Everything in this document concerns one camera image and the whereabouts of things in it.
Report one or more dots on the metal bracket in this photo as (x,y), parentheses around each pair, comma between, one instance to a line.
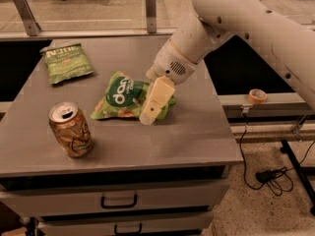
(151,15)
(32,28)

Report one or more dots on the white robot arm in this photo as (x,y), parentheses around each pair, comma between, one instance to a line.
(286,46)

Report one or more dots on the upper grey drawer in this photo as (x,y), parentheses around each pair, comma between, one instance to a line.
(86,200)

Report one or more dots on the orange soda can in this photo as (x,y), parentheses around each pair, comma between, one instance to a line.
(70,128)

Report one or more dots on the orange tape roll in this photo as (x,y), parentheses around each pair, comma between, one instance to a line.
(257,96)

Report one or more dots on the black stand leg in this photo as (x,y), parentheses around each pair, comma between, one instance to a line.
(301,175)

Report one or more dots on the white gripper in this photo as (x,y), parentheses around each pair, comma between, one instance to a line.
(170,64)

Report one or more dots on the green rice chip bag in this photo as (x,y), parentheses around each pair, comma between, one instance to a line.
(123,98)

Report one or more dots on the lower grey drawer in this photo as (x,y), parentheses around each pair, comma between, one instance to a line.
(165,224)

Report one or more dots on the green jalapeno chip bag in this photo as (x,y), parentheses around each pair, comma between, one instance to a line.
(66,62)

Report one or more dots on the left metal bracket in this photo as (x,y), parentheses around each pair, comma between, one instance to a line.
(32,28)

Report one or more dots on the middle metal bracket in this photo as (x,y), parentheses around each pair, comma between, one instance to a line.
(151,15)

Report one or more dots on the grey drawer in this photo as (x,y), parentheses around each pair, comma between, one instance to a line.
(165,224)
(86,200)

